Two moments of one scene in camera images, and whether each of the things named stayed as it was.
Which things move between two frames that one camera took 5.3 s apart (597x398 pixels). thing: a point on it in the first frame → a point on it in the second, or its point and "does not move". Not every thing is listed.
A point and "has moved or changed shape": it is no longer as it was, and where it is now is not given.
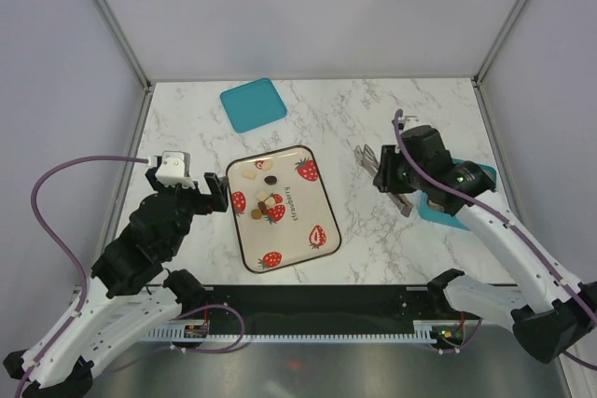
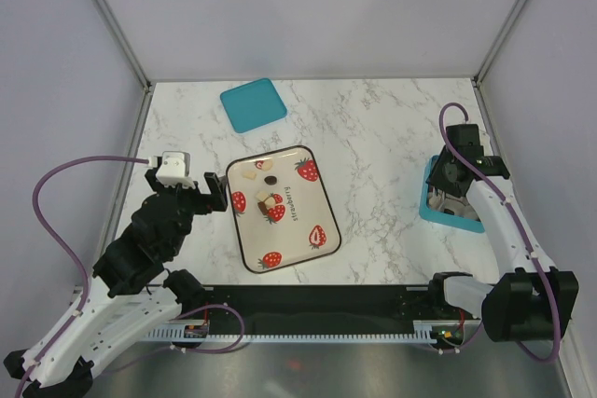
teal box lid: (253, 104) does not move
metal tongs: (367, 158) has moved or changed shape
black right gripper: (385, 179) → (436, 178)
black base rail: (321, 310) does not move
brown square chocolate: (262, 206) does not move
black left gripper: (218, 200) does not move
